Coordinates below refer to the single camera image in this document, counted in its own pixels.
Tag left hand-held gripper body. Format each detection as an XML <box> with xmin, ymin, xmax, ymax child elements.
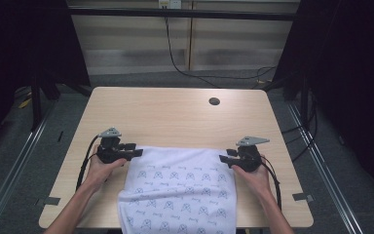
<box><xmin>96</xmin><ymin>127</ymin><xmax>134</xmax><ymax>165</ymax></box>

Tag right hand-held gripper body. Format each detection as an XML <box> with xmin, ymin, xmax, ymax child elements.
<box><xmin>235</xmin><ymin>136</ymin><xmax>271</xmax><ymax>174</ymax></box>

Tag white patterned t-shirt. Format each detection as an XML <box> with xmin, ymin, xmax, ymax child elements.
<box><xmin>116</xmin><ymin>145</ymin><xmax>239</xmax><ymax>234</ymax></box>

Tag person's left hand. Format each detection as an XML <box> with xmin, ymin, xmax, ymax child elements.
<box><xmin>83</xmin><ymin>144</ymin><xmax>129</xmax><ymax>193</ymax></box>

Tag person's right hand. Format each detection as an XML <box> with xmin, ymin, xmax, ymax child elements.
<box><xmin>231</xmin><ymin>155</ymin><xmax>274</xmax><ymax>203</ymax></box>

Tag grey tape piece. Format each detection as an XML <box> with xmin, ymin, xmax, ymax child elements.
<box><xmin>43</xmin><ymin>196</ymin><xmax>61</xmax><ymax>207</ymax></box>
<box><xmin>292</xmin><ymin>192</ymin><xmax>315</xmax><ymax>203</ymax></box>

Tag black metal stand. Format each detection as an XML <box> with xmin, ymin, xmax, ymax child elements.
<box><xmin>30</xmin><ymin>73</ymin><xmax>44</xmax><ymax>132</ymax></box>

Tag yellow floor tape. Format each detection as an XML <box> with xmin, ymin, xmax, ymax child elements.
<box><xmin>17</xmin><ymin>97</ymin><xmax>33</xmax><ymax>110</ymax></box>

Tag dark curtain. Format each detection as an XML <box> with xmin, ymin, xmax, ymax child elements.
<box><xmin>0</xmin><ymin>0</ymin><xmax>91</xmax><ymax>154</ymax></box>
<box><xmin>272</xmin><ymin>0</ymin><xmax>374</xmax><ymax>203</ymax></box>

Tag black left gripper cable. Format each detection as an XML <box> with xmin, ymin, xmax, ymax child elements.
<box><xmin>75</xmin><ymin>136</ymin><xmax>102</xmax><ymax>191</ymax></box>

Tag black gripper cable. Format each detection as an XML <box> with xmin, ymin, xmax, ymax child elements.
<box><xmin>260</xmin><ymin>160</ymin><xmax>283</xmax><ymax>211</ymax></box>
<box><xmin>75</xmin><ymin>136</ymin><xmax>102</xmax><ymax>191</ymax></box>

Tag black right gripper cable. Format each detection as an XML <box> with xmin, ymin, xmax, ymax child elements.
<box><xmin>260</xmin><ymin>160</ymin><xmax>283</xmax><ymax>211</ymax></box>

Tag black floor cables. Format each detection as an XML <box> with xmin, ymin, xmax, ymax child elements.
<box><xmin>280</xmin><ymin>92</ymin><xmax>319</xmax><ymax>164</ymax></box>

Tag metal floor rail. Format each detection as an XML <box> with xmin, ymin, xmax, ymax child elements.
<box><xmin>0</xmin><ymin>105</ymin><xmax>56</xmax><ymax>234</ymax></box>
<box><xmin>286</xmin><ymin>102</ymin><xmax>365</xmax><ymax>234</ymax></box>

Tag black wall cable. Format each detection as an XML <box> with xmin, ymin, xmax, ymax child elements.
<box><xmin>163</xmin><ymin>6</ymin><xmax>278</xmax><ymax>90</ymax></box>

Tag black horizontal frame bar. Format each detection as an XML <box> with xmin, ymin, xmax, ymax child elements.
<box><xmin>67</xmin><ymin>7</ymin><xmax>299</xmax><ymax>22</ymax></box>

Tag white wall outlet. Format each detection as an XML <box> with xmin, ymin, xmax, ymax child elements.
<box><xmin>158</xmin><ymin>0</ymin><xmax>183</xmax><ymax>10</ymax></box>

